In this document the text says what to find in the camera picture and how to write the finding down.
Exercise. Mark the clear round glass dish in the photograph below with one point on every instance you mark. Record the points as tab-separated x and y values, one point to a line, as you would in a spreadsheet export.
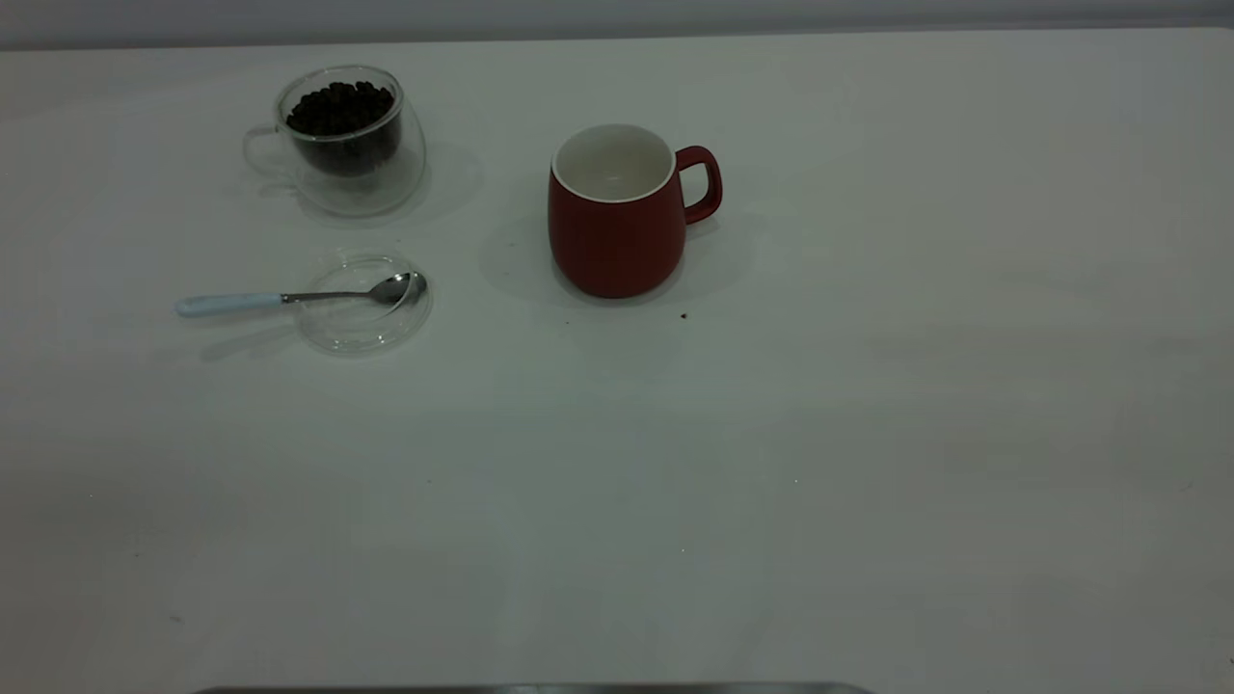
366	334

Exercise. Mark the red ceramic mug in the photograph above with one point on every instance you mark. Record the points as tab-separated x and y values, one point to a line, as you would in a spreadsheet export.
617	246

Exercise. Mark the coffee beans pile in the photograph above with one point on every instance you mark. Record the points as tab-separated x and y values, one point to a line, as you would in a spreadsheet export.
337	111

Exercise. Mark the clear double-walled glass cup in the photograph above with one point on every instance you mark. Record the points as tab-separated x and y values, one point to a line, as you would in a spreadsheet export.
371	193

